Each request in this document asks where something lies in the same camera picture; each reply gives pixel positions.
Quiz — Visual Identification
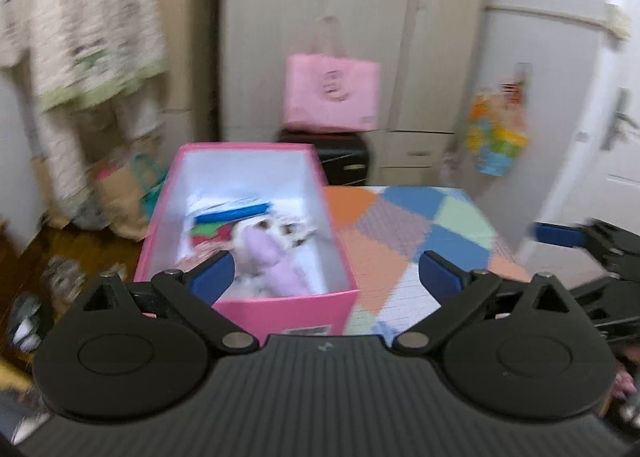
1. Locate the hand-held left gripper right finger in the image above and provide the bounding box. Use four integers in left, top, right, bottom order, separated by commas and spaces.
392, 251, 573, 355

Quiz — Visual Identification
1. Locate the patchwork table mat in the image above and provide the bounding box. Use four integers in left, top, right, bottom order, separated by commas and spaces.
322, 186, 531, 338

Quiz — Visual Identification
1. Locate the pink cardboard box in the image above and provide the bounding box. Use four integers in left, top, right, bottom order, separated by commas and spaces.
134, 142, 360, 338

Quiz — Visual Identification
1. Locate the metal door handle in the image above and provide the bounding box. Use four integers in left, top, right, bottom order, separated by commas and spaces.
600, 88, 640, 152

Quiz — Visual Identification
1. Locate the grey patterned slipper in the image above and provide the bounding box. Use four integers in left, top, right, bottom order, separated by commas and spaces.
7, 292, 46, 353
42, 257, 88, 308

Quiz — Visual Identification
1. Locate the beige wardrobe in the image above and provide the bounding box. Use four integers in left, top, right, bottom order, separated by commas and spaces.
220, 0, 488, 188

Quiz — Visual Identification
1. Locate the tall beige cabinet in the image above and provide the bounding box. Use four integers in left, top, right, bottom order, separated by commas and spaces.
147, 0, 223, 148

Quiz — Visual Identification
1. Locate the colourful paper gift bag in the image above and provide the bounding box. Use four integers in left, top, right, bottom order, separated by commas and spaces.
465, 82, 529, 177

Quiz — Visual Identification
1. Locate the brown paper bag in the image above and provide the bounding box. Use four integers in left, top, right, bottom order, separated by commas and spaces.
95, 142, 168, 240

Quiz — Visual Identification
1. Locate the pink tote bag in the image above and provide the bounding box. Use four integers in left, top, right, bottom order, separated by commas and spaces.
282, 17, 382, 133

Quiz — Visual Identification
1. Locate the white door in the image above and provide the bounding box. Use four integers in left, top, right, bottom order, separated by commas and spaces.
515, 0, 640, 283

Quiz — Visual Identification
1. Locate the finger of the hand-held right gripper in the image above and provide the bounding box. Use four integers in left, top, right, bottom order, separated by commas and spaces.
530, 220, 601, 250

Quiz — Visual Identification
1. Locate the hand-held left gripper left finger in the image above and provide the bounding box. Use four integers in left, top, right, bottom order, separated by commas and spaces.
82, 251, 261, 355

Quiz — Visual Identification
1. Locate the cream knitted panda cardigan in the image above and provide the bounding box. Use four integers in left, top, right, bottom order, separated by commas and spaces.
0, 0, 168, 113

